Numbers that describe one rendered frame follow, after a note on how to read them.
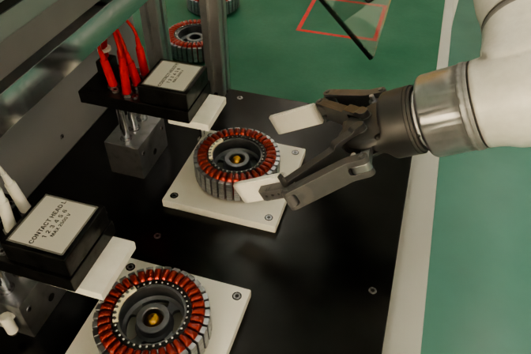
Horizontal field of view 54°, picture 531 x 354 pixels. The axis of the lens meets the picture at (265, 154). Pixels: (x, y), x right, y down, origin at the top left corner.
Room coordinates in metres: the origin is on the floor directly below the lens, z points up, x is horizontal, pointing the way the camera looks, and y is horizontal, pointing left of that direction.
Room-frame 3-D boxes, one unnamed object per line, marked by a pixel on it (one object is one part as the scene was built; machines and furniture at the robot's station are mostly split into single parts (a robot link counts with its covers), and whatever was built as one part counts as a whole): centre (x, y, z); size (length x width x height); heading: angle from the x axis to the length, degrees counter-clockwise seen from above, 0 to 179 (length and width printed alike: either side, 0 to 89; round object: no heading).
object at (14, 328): (0.28, 0.25, 0.80); 0.01 x 0.01 x 0.03; 73
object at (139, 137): (0.55, 0.18, 0.80); 0.07 x 0.05 x 0.06; 163
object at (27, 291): (0.32, 0.25, 0.80); 0.07 x 0.05 x 0.06; 163
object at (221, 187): (0.51, 0.04, 0.80); 0.11 x 0.11 x 0.04
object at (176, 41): (0.88, 0.13, 0.77); 0.11 x 0.11 x 0.04
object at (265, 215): (0.51, 0.04, 0.78); 0.15 x 0.15 x 0.01; 73
